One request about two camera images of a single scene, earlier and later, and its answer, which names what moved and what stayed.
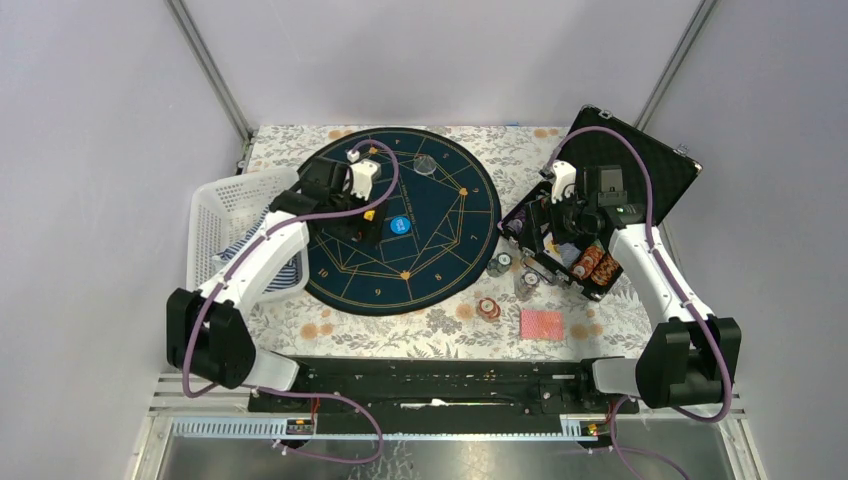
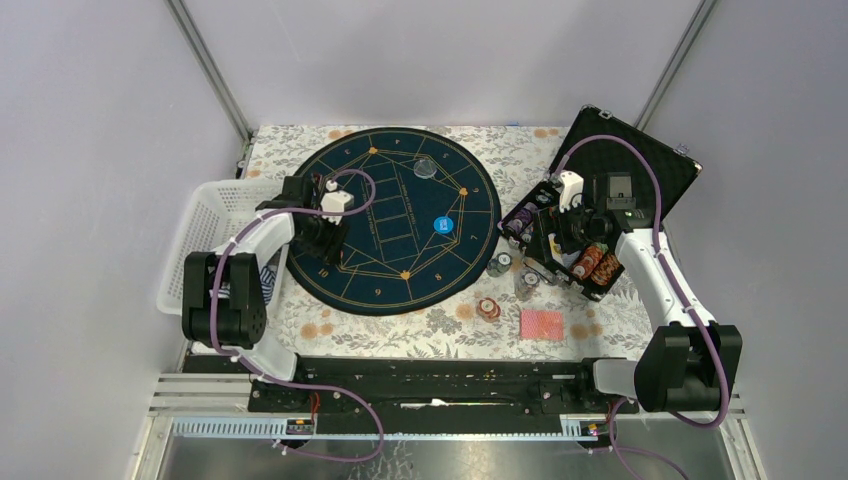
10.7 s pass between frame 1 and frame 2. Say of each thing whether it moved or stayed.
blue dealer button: moved
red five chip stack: stayed
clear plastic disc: stayed
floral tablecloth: stayed
